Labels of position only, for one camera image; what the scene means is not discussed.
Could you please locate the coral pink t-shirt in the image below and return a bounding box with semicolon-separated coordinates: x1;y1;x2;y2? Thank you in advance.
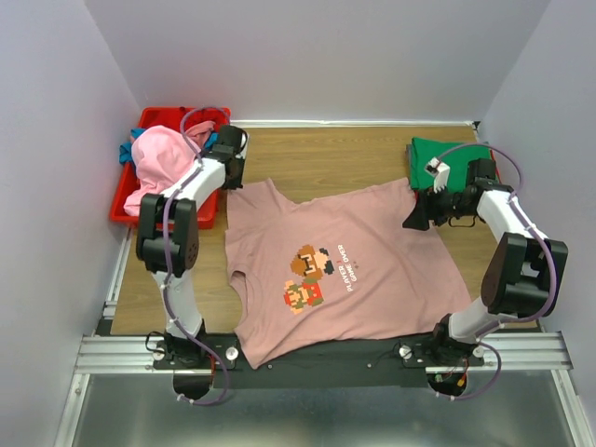
185;121;216;149

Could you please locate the red plastic bin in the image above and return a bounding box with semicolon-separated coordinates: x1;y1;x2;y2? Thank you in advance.
109;106;231;229

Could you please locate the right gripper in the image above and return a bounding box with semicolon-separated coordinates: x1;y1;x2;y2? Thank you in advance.
400;182;473;231

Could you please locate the light pink t-shirt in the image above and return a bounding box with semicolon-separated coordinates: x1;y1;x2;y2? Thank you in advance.
124;125;200;216

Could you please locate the aluminium frame rail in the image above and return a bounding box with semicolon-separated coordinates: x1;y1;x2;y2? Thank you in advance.
56;237;595;446

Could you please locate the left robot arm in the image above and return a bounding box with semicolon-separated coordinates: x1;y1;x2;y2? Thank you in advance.
136;125;249;368

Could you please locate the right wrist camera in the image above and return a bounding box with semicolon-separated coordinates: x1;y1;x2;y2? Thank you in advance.
425;157;451;194

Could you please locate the grey folded t-shirt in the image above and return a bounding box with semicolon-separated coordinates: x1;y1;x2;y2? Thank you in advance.
406;144;416;177

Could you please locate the green folded t-shirt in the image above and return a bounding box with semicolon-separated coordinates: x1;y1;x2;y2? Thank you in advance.
409;137;493;192

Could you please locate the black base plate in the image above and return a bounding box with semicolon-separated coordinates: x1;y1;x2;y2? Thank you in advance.
145;332;483;391

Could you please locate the blue t-shirt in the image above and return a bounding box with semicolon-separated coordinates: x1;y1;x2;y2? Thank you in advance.
119;128;219;165

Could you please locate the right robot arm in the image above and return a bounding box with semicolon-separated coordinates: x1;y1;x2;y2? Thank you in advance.
400;158;568;367

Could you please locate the dusty pink printed t-shirt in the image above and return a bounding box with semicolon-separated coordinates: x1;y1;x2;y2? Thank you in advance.
225;179;471;368

